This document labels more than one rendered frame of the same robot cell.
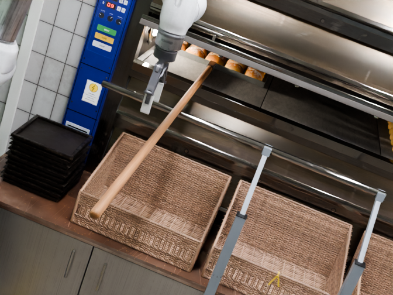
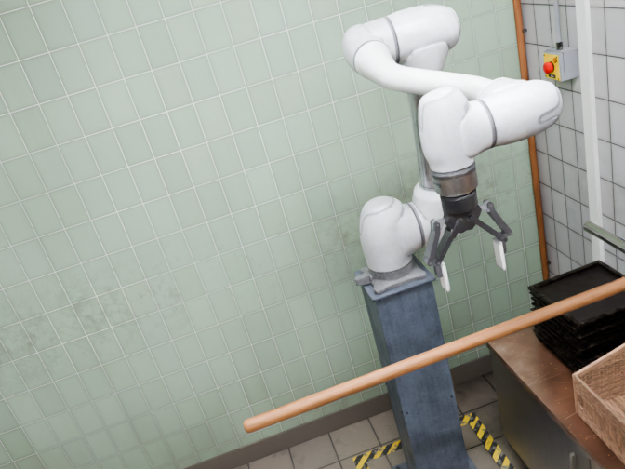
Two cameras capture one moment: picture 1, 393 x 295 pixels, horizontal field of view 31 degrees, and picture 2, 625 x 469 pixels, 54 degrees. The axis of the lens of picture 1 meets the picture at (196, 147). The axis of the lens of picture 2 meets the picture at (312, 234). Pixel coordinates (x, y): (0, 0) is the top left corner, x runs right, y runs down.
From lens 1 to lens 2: 1.94 m
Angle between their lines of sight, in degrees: 72
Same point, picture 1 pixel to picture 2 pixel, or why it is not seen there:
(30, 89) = (610, 225)
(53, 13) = (607, 127)
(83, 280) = not seen: outside the picture
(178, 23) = (431, 154)
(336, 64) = not seen: outside the picture
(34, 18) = (590, 138)
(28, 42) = (591, 167)
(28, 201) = (544, 373)
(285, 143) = not seen: outside the picture
